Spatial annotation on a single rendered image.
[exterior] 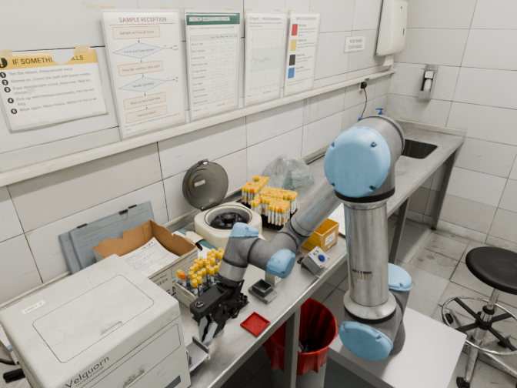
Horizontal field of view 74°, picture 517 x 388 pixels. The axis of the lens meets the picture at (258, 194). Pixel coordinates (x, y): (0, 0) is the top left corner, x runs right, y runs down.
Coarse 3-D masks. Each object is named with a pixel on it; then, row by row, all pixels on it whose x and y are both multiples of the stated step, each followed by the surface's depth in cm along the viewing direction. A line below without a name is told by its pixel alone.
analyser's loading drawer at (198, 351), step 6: (192, 336) 97; (192, 342) 98; (198, 342) 96; (186, 348) 96; (192, 348) 96; (198, 348) 96; (204, 348) 95; (192, 354) 94; (198, 354) 94; (204, 354) 94; (192, 360) 93; (198, 360) 93; (192, 366) 91
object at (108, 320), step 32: (64, 288) 80; (96, 288) 80; (128, 288) 80; (160, 288) 80; (0, 320) 73; (32, 320) 72; (64, 320) 72; (96, 320) 72; (128, 320) 72; (160, 320) 74; (32, 352) 65; (64, 352) 65; (96, 352) 65; (128, 352) 70; (160, 352) 77; (32, 384) 75; (64, 384) 60; (96, 384) 66; (128, 384) 73; (160, 384) 81
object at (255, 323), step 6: (246, 318) 110; (252, 318) 110; (258, 318) 110; (264, 318) 110; (240, 324) 108; (246, 324) 108; (252, 324) 108; (258, 324) 108; (264, 324) 108; (252, 330) 106; (258, 330) 106
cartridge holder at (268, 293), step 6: (258, 282) 121; (264, 282) 121; (252, 288) 119; (258, 288) 121; (264, 288) 121; (270, 288) 118; (258, 294) 118; (264, 294) 116; (270, 294) 118; (276, 294) 119; (264, 300) 117; (270, 300) 117
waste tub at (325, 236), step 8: (328, 224) 147; (336, 224) 144; (320, 232) 152; (328, 232) 138; (336, 232) 144; (312, 240) 139; (320, 240) 136; (328, 240) 140; (336, 240) 146; (304, 248) 144; (312, 248) 141; (320, 248) 138; (328, 248) 143
